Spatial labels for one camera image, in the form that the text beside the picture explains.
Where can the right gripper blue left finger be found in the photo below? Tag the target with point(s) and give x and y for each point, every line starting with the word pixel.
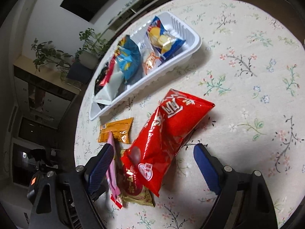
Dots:
pixel 96 168

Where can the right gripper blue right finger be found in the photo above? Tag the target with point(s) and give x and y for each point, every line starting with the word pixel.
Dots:
pixel 210 167

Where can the pink snack packet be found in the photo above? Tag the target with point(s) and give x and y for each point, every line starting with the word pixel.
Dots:
pixel 111 176

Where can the gold red snack packet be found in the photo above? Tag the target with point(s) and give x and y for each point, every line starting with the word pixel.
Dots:
pixel 132 191

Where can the orange snack packet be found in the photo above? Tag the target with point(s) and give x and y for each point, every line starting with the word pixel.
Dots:
pixel 119 129

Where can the large red snack bag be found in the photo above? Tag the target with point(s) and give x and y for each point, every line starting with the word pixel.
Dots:
pixel 161 138

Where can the black gold snack packet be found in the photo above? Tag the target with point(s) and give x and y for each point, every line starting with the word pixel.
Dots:
pixel 99 84

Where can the white red snack packet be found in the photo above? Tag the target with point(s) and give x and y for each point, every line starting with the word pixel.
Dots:
pixel 112 82

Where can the blue panda snack bag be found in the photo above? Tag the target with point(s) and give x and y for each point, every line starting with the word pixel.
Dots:
pixel 128 57

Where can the blue yellow cake packet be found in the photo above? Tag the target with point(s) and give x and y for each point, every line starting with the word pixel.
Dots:
pixel 164 42

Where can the wooden cabinet shelf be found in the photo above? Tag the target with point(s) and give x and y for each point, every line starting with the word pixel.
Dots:
pixel 42 96

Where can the floral white tablecloth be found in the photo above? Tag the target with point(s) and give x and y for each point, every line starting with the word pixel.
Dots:
pixel 252 68

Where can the white potted plant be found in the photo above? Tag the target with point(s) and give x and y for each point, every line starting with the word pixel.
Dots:
pixel 94 47

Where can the clear orange cookie packet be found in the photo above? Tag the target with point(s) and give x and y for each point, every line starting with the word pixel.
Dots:
pixel 150 60

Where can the left dark potted plant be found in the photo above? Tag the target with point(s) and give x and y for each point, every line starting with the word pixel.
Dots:
pixel 70 68

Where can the white tv console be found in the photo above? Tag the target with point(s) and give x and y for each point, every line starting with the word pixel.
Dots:
pixel 132 11

